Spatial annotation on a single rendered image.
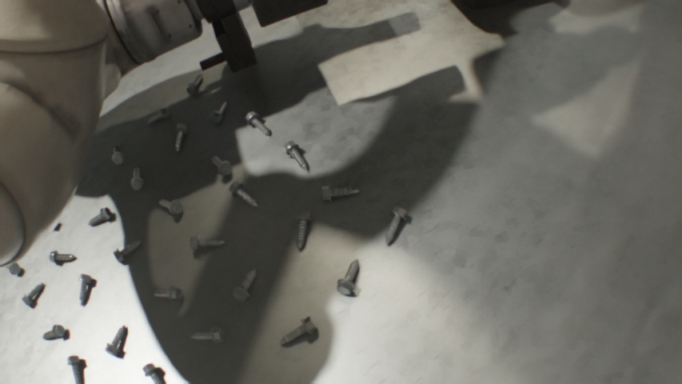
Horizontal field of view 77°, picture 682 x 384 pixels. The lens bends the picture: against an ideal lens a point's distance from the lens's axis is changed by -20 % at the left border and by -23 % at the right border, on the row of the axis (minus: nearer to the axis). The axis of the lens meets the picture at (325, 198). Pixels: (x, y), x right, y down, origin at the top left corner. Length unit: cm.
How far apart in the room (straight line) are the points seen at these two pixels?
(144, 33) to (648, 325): 39
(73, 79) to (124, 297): 19
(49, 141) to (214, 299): 17
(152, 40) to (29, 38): 17
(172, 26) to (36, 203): 20
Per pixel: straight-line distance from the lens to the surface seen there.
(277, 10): 37
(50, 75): 24
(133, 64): 40
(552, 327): 32
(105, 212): 42
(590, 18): 50
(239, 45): 42
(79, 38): 25
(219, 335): 33
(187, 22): 38
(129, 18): 38
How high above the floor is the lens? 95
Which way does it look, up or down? 56 degrees down
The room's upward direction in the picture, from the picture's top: 21 degrees counter-clockwise
